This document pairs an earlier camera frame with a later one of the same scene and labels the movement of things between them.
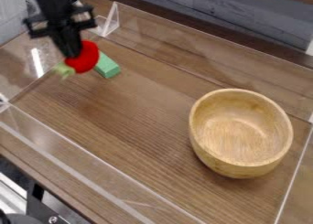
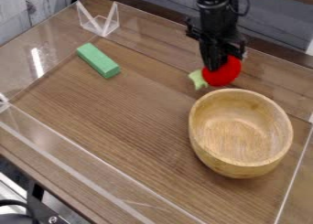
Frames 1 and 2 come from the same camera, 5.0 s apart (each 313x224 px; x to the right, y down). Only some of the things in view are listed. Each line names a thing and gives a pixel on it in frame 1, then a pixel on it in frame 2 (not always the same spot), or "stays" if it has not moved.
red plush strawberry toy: (82, 62) → (226, 76)
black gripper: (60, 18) → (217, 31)
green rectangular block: (106, 67) stays
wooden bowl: (240, 131) stays
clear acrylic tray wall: (78, 174) stays
